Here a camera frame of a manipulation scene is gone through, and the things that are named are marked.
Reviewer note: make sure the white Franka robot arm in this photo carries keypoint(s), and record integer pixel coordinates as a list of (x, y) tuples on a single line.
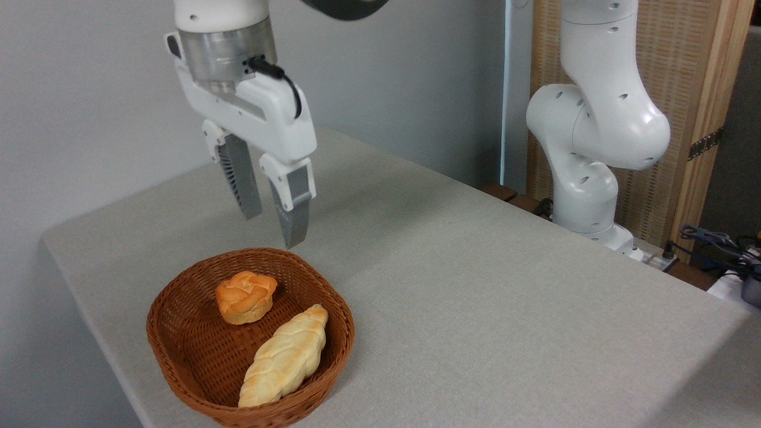
[(600, 119)]

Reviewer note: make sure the metal panel hinge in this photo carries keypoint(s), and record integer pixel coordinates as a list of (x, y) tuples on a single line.
[(706, 144)]

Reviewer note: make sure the brown wicker basket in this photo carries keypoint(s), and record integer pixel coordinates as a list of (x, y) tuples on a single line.
[(202, 356)]

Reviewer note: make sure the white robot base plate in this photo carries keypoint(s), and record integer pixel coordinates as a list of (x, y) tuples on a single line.
[(651, 257)]

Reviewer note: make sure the black clamp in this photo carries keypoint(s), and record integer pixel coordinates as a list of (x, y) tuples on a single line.
[(544, 208)]

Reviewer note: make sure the black plug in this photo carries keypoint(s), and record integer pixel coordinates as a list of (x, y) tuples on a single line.
[(669, 251)]

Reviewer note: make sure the long braided bread loaf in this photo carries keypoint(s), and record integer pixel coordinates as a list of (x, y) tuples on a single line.
[(285, 356)]

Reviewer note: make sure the round orange bread roll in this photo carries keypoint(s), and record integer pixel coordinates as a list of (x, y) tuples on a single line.
[(245, 297)]

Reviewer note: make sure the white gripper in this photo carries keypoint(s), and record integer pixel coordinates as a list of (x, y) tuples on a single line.
[(273, 125)]

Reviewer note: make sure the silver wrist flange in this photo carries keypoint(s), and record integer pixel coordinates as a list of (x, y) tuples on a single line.
[(217, 53)]

